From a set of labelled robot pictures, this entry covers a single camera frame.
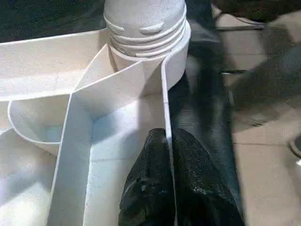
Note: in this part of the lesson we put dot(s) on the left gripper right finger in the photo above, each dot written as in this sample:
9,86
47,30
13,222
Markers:
200,188

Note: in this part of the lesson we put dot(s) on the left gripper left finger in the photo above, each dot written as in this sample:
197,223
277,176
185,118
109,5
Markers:
148,183

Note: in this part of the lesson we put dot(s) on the white plastic table top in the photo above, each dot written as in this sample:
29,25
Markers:
105,106

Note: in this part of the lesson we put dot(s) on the white plastic table leg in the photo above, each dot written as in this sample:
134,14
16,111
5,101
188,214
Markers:
145,16

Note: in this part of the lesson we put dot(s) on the black work mat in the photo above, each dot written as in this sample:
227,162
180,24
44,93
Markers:
207,106

